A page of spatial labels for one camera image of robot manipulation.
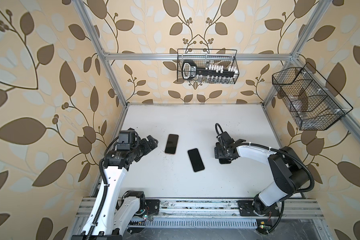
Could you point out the phone in white case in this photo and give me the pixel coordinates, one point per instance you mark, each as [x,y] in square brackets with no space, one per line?
[196,160]

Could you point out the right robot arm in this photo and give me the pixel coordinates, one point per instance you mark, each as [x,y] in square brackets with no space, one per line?
[290,174]

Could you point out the black tool in basket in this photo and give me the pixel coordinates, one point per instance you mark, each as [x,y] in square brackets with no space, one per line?
[191,71]

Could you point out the purple phone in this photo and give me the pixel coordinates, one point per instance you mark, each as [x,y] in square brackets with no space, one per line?
[225,161]

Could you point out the back wire basket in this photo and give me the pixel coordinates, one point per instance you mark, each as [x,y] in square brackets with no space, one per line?
[213,56]

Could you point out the wire basket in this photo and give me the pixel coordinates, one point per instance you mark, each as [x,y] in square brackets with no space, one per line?
[213,56]
[314,103]

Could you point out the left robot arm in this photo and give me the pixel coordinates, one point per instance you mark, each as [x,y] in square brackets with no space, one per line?
[110,217]

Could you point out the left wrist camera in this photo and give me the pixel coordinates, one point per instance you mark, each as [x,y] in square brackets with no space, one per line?
[126,141]

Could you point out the right wire basket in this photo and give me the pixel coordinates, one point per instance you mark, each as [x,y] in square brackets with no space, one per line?
[314,103]

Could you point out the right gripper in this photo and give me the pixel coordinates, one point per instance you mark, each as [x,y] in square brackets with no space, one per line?
[217,152]

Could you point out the phone in pink case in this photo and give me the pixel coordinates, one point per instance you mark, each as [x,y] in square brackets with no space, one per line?
[171,145]

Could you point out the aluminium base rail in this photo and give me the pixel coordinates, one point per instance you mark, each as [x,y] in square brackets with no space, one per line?
[298,209]

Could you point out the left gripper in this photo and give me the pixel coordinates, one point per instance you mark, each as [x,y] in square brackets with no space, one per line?
[147,148]

